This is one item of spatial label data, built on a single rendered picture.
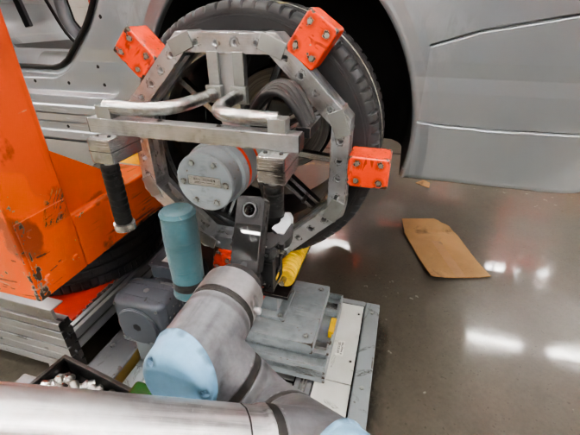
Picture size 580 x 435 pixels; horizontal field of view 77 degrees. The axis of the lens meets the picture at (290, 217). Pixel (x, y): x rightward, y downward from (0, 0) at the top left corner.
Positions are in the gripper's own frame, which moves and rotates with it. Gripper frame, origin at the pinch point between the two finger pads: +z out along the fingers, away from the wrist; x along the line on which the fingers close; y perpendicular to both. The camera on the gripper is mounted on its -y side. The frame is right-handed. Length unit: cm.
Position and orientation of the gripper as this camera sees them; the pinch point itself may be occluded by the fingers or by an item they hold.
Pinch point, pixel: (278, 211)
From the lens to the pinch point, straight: 68.6
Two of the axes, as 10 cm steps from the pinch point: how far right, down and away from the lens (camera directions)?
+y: 0.0, 8.7, 4.9
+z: 2.8, -4.7, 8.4
